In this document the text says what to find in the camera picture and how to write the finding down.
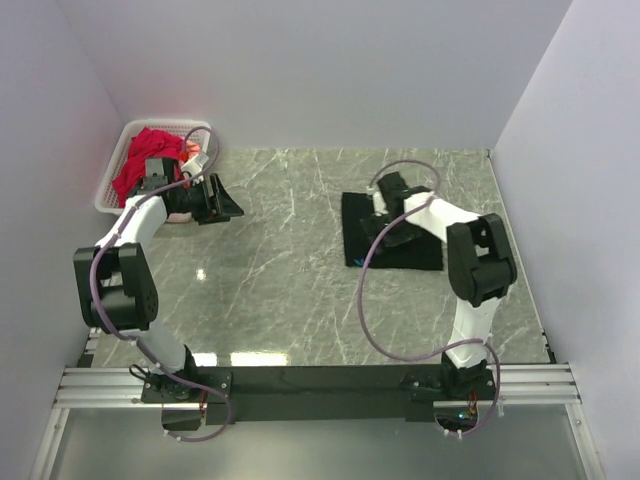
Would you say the black base crossbar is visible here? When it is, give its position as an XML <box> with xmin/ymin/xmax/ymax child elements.
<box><xmin>141</xmin><ymin>364</ymin><xmax>496</xmax><ymax>431</ymax></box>

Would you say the white plastic laundry basket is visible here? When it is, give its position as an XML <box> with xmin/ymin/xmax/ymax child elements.
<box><xmin>94</xmin><ymin>118</ymin><xmax>211</xmax><ymax>216</ymax></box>

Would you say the red t shirt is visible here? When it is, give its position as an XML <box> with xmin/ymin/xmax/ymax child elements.
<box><xmin>112</xmin><ymin>127</ymin><xmax>183</xmax><ymax>208</ymax></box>

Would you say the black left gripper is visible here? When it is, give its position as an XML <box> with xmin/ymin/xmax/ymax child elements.
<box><xmin>173</xmin><ymin>173</ymin><xmax>244</xmax><ymax>226</ymax></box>

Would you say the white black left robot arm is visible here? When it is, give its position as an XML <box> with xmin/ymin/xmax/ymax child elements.
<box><xmin>73</xmin><ymin>153</ymin><xmax>244</xmax><ymax>402</ymax></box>

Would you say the black t shirt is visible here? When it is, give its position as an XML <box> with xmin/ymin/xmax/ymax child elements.
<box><xmin>341</xmin><ymin>192</ymin><xmax>444</xmax><ymax>271</ymax></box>

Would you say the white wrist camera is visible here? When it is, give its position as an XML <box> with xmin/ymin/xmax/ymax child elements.
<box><xmin>366</xmin><ymin>187</ymin><xmax>388</xmax><ymax>216</ymax></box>
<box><xmin>181</xmin><ymin>151</ymin><xmax>209</xmax><ymax>178</ymax></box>

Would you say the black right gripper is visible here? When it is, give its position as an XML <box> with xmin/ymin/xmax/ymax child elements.
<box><xmin>363</xmin><ymin>209</ymin><xmax>423</xmax><ymax>258</ymax></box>

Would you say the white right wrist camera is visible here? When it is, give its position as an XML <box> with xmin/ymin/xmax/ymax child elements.
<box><xmin>366</xmin><ymin>187</ymin><xmax>388</xmax><ymax>216</ymax></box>

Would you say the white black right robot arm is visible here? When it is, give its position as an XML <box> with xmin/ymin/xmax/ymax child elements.
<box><xmin>357</xmin><ymin>172</ymin><xmax>517</xmax><ymax>399</ymax></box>

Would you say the aluminium frame rail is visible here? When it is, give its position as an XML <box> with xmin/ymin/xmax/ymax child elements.
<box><xmin>27</xmin><ymin>219</ymin><xmax>601</xmax><ymax>480</ymax></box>

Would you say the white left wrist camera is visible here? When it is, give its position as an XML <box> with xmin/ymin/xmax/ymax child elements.
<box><xmin>181</xmin><ymin>151</ymin><xmax>209</xmax><ymax>178</ymax></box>

